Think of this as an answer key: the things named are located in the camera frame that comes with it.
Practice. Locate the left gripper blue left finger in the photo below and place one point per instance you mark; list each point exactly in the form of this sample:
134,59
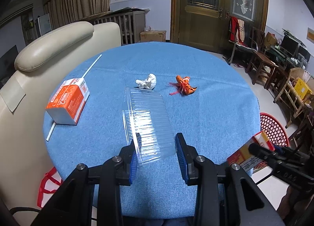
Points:
132,162

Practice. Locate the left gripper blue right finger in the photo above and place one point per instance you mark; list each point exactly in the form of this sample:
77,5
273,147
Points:
184,157

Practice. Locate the clear plastic clamshell container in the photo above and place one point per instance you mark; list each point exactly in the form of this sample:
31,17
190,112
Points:
147,124

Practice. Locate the orange packet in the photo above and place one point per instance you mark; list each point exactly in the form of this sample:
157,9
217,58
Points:
182,86

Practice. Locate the white tissue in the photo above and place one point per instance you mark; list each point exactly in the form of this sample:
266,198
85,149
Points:
149,83

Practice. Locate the red plastic trash basket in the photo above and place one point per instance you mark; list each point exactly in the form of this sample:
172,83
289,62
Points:
273,130

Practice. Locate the blue round table cloth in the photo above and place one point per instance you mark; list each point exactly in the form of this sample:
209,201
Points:
201,96

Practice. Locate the yellow cardboard box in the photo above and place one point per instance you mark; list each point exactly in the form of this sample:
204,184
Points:
304,89

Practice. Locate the red white gift bag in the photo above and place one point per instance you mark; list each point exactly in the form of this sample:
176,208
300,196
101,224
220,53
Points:
48,186

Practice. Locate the long white stick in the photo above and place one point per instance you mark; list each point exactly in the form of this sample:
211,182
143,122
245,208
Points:
81,90

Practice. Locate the orange white tissue box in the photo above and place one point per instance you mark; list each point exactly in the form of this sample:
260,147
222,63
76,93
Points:
67,104

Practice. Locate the wicker armchair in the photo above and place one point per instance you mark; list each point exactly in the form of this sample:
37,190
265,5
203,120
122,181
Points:
289,97

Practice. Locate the dark wooden stool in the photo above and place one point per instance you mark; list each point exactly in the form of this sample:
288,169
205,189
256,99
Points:
260,68

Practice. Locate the cream leather sofa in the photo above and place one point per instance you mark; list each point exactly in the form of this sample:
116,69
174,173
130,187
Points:
40,67

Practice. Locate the black computer monitor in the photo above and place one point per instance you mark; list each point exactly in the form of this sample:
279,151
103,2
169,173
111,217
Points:
289,46

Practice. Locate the chair with red cloth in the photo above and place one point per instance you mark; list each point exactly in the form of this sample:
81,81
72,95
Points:
240,39

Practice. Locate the grey wooden crib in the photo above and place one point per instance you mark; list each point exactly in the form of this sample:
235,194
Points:
131,21

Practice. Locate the brown wooden double door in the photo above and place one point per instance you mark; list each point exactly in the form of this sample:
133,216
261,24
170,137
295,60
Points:
204,24

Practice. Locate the black flat television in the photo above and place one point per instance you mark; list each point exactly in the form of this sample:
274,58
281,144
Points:
7,65

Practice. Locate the white refrigerator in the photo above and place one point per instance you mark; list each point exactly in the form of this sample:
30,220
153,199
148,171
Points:
44,24

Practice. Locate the cardboard box by wall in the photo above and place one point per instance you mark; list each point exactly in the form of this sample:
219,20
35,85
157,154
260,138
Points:
153,35

